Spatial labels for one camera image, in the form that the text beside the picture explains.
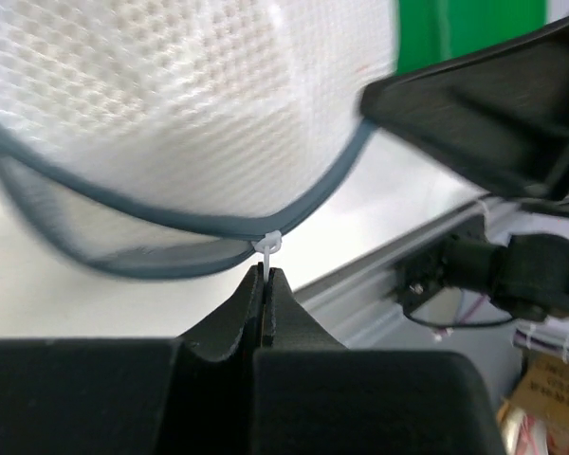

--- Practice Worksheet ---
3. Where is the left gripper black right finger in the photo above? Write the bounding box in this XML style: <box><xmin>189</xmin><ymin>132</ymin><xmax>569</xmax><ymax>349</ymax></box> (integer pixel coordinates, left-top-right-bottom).
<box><xmin>253</xmin><ymin>267</ymin><xmax>508</xmax><ymax>455</ymax></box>

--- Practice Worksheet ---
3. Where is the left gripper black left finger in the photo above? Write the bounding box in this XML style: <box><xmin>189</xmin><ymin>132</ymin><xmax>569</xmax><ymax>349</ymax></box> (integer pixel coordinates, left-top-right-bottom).
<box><xmin>0</xmin><ymin>264</ymin><xmax>266</xmax><ymax>454</ymax></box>

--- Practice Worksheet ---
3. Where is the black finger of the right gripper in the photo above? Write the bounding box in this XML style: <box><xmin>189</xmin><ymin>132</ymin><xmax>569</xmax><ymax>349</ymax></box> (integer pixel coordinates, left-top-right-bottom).
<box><xmin>359</xmin><ymin>16</ymin><xmax>569</xmax><ymax>199</ymax></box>

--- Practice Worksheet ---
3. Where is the green plastic tray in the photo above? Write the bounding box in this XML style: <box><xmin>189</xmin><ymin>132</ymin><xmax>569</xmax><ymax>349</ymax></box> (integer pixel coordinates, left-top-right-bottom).
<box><xmin>396</xmin><ymin>0</ymin><xmax>547</xmax><ymax>74</ymax></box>

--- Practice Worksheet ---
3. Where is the cardboard box brown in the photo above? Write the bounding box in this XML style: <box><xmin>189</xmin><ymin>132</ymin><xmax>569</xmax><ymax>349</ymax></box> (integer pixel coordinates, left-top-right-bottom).
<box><xmin>510</xmin><ymin>355</ymin><xmax>569</xmax><ymax>429</ymax></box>

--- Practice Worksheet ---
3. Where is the aluminium rail frame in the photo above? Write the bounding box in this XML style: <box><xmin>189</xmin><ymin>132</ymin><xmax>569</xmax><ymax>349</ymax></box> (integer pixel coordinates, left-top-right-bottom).
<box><xmin>295</xmin><ymin>198</ymin><xmax>518</xmax><ymax>347</ymax></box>

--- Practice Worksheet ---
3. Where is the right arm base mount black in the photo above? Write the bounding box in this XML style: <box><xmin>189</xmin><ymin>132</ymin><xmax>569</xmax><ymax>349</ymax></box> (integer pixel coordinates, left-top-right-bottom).
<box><xmin>396</xmin><ymin>233</ymin><xmax>569</xmax><ymax>330</ymax></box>

